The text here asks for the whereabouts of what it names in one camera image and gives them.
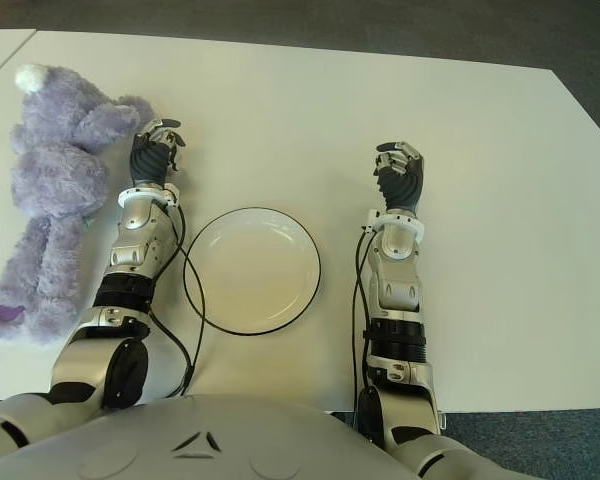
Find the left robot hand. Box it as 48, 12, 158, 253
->
129, 117, 187, 190

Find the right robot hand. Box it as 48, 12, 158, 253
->
371, 141, 426, 215

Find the purple plush doll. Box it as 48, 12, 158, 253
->
0, 63, 156, 346

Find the white plate with black rim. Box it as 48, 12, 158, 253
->
182, 206, 324, 337

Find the grey robot torso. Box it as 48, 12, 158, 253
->
0, 392, 431, 480

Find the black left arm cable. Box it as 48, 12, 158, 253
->
147, 202, 207, 399

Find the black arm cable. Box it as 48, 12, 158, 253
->
147, 202, 207, 399
350, 225, 381, 416

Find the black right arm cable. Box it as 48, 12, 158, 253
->
350, 225, 381, 416

